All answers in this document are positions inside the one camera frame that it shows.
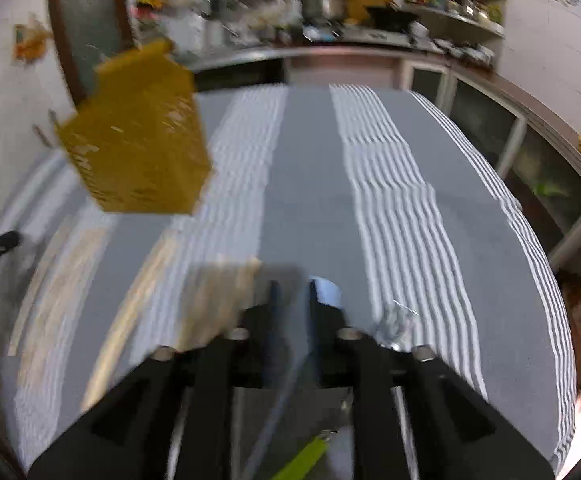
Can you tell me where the yellow perforated utensil holder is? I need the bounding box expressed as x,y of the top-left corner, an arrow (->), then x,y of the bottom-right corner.
57,39 -> 212,214

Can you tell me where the brown framed glass door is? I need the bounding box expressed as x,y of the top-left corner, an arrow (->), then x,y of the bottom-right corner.
48,0 -> 134,105

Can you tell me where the wooden chopstick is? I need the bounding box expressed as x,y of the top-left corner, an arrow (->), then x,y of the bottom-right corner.
238,276 -> 314,479

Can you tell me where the green lanyard strap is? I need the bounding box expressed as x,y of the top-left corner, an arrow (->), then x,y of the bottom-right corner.
270,431 -> 334,480

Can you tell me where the black wok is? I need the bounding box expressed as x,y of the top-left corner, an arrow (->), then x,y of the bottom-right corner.
365,4 -> 417,34

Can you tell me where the grey white striped tablecloth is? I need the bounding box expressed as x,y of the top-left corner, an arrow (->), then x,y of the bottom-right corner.
0,84 -> 577,470

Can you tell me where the steel cooking pot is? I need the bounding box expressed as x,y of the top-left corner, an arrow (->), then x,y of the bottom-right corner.
300,0 -> 347,22

